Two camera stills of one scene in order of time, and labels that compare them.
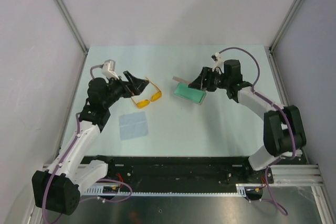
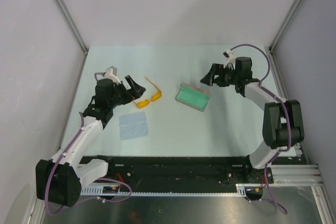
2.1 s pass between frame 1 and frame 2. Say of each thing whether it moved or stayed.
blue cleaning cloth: stayed
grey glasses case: moved
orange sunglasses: stayed
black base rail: stayed
